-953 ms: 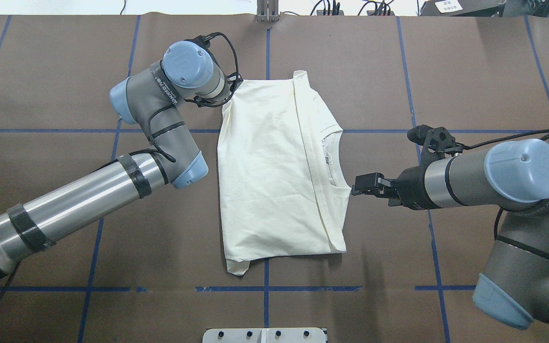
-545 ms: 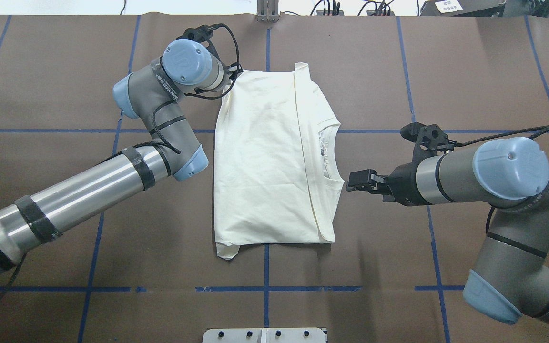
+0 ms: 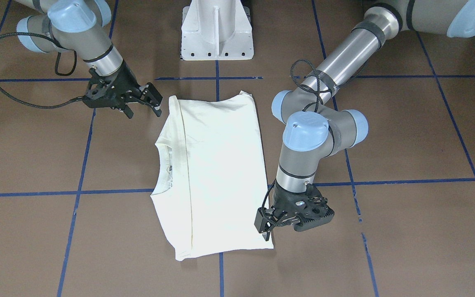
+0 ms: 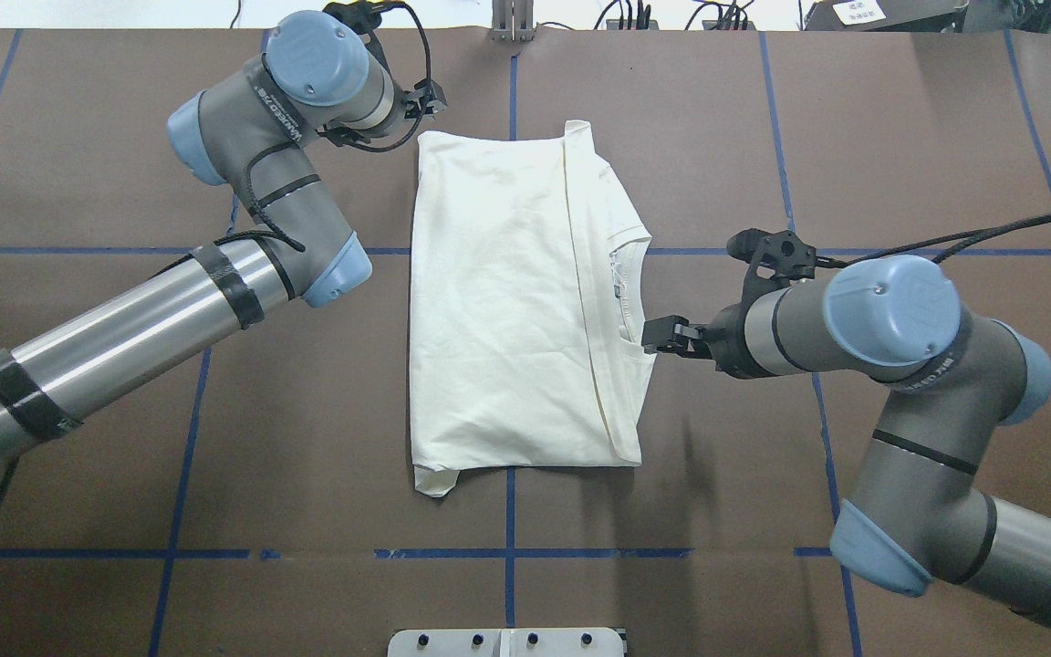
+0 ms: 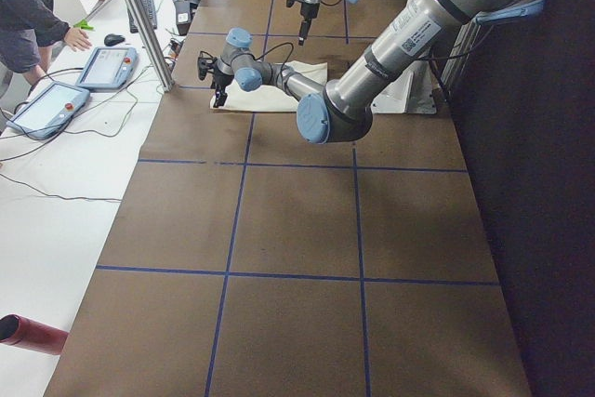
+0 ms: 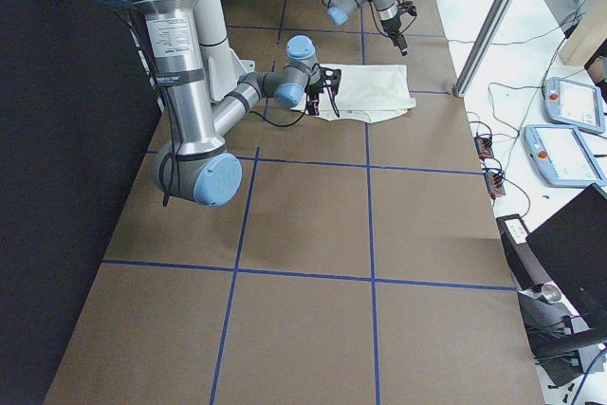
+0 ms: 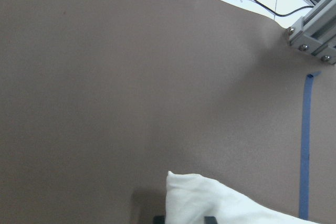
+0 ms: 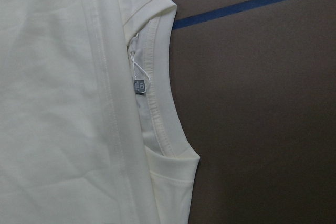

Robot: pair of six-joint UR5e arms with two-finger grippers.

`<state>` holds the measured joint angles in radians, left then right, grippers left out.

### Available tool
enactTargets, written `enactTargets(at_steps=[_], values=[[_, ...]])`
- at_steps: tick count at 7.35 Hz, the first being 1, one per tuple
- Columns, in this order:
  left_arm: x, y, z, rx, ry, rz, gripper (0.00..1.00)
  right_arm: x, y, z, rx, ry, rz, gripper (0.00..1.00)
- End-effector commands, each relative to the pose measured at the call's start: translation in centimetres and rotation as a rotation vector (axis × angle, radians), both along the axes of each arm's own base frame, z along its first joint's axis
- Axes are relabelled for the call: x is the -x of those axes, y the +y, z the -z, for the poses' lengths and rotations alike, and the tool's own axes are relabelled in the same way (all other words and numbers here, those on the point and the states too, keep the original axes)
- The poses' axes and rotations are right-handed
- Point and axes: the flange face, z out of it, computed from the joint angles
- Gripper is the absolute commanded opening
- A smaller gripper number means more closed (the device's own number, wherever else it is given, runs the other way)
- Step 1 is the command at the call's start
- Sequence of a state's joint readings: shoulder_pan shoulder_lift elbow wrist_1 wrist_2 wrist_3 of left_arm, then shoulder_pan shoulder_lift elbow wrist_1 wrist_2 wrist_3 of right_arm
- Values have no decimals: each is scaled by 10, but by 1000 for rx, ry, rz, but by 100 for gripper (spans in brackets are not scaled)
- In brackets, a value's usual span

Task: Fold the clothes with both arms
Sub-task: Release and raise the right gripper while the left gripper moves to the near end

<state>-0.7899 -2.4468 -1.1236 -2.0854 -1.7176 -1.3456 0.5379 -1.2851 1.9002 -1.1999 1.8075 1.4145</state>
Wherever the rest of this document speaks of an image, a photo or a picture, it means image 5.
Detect red cylinder tube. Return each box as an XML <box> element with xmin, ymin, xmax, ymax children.
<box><xmin>1</xmin><ymin>314</ymin><xmax>69</xmax><ymax>355</ymax></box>

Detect far blue teach pendant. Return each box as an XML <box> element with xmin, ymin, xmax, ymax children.
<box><xmin>75</xmin><ymin>46</ymin><xmax>139</xmax><ymax>91</ymax></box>

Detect white pedestal column base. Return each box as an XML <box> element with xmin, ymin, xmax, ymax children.
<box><xmin>371</xmin><ymin>61</ymin><xmax>437</xmax><ymax>115</ymax></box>

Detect black keyboard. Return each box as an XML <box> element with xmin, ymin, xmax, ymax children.
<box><xmin>127</xmin><ymin>0</ymin><xmax>158</xmax><ymax>34</ymax></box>

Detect small black box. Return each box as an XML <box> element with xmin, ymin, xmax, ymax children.
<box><xmin>174</xmin><ymin>0</ymin><xmax>192</xmax><ymax>36</ymax></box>

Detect white long-sleeve cat shirt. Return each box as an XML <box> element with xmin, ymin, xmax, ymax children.
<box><xmin>218</xmin><ymin>60</ymin><xmax>328</xmax><ymax>112</ymax></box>

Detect aluminium frame post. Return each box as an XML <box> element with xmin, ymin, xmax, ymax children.
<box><xmin>125</xmin><ymin>0</ymin><xmax>174</xmax><ymax>92</ymax></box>

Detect pendant black cable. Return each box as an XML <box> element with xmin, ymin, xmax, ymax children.
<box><xmin>0</xmin><ymin>66</ymin><xmax>187</xmax><ymax>204</ymax></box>

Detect black computer mouse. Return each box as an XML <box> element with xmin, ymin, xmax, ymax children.
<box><xmin>103</xmin><ymin>33</ymin><xmax>126</xmax><ymax>46</ymax></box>

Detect person in dark jacket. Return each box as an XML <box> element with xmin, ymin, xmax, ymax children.
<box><xmin>1</xmin><ymin>0</ymin><xmax>104</xmax><ymax>86</ymax></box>

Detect green plastic clamp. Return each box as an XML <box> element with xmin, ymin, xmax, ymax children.
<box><xmin>73</xmin><ymin>20</ymin><xmax>95</xmax><ymax>31</ymax></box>

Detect near blue teach pendant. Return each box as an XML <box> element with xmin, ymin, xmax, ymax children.
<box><xmin>7</xmin><ymin>82</ymin><xmax>90</xmax><ymax>140</ymax></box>

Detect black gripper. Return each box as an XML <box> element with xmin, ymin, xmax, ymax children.
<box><xmin>212</xmin><ymin>69</ymin><xmax>232</xmax><ymax>107</ymax></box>
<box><xmin>298</xmin><ymin>0</ymin><xmax>319</xmax><ymax>46</ymax></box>

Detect blue teach pendant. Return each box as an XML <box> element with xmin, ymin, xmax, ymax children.
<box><xmin>75</xmin><ymin>46</ymin><xmax>139</xmax><ymax>91</ymax></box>
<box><xmin>7</xmin><ymin>82</ymin><xmax>90</xmax><ymax>140</ymax></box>

